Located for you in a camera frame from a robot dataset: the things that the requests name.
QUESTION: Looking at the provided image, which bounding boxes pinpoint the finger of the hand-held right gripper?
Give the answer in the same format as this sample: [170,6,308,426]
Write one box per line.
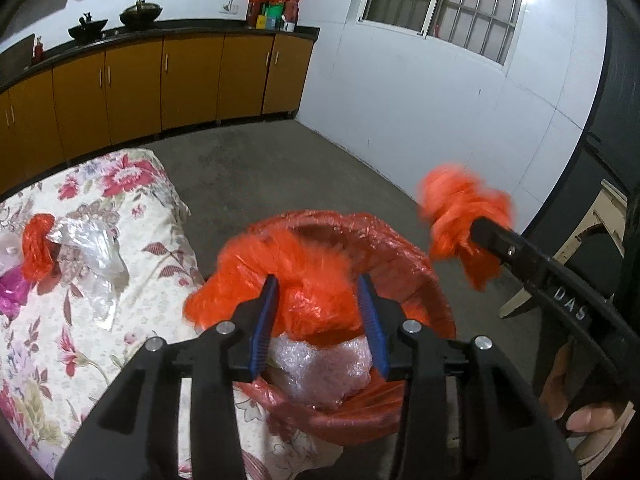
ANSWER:
[471,215,557,287]

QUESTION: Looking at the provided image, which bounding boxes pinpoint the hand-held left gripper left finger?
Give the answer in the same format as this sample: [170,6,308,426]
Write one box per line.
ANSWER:
[54,274,281,480]

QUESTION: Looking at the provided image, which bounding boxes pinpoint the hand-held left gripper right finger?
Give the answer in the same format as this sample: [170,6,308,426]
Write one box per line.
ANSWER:
[356,272,583,480]

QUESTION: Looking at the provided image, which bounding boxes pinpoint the large bubble wrap sheet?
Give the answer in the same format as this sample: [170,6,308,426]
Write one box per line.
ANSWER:
[265,335,373,408]

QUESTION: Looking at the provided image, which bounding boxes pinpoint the orange basket liner bag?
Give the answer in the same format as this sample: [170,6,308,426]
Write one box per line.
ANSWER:
[182,210,458,448]

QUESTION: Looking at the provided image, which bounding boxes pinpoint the orange plastic waste basket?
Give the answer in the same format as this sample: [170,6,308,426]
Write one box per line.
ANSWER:
[220,210,458,448]

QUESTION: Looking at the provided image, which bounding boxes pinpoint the person's right hand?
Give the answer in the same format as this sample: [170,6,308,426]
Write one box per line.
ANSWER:
[539,342,632,436]

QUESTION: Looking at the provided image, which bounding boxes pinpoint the beige wooden chair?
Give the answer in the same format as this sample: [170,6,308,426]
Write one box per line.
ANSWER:
[499,177,628,318]

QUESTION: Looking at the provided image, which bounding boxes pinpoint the floral tablecloth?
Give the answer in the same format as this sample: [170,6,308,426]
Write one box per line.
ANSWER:
[0,147,341,480]

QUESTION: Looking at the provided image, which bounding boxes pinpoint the clear plastic film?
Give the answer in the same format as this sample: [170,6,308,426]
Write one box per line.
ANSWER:
[52,217,128,331]

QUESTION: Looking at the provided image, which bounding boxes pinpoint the small orange plastic bag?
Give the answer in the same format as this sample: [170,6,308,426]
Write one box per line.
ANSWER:
[20,213,63,283]

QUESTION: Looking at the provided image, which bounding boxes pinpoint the barred window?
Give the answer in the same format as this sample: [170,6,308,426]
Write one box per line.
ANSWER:
[356,0,531,66]

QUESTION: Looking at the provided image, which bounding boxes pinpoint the pink foil wrapper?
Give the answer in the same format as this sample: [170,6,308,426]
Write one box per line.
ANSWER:
[0,265,36,318]

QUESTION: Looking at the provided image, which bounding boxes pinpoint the wooden base cabinets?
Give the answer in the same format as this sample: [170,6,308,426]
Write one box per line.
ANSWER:
[0,30,316,196]

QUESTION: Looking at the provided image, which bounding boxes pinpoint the small bubble wrap sheet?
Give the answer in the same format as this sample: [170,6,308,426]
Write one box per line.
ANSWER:
[0,230,23,266]

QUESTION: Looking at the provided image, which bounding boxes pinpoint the black countertop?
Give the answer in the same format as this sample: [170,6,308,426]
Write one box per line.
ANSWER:
[0,24,321,93]

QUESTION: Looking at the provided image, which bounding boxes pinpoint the black wok with lid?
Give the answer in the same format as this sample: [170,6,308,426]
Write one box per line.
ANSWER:
[119,0,165,28]

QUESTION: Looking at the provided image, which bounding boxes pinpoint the dark cutting board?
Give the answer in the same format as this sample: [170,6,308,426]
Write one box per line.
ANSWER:
[0,35,37,78]

